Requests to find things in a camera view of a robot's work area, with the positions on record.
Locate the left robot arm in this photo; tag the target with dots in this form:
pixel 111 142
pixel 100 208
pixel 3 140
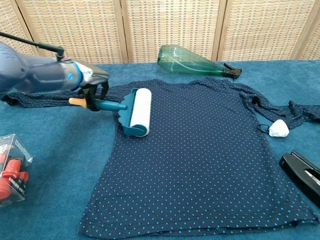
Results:
pixel 32 72

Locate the black stapler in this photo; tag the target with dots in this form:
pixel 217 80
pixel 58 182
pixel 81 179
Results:
pixel 295 167

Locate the teal lint roller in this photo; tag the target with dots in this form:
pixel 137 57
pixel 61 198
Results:
pixel 141 112

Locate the small white pendant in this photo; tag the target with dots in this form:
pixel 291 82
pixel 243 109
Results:
pixel 278 128

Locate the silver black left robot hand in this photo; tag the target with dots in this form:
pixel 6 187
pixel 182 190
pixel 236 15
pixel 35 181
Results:
pixel 93 75

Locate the clear box with red items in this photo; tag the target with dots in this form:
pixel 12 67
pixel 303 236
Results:
pixel 12 170

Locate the navy polka dot shirt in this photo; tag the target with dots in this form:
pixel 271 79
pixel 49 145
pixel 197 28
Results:
pixel 195 160

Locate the woven bamboo folding screen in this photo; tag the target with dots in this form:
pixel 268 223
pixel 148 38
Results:
pixel 170 27

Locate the blue plush table cloth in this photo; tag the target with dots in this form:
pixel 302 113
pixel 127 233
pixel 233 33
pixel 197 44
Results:
pixel 55 155

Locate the green plastic spray bottle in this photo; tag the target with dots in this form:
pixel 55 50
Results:
pixel 185 62

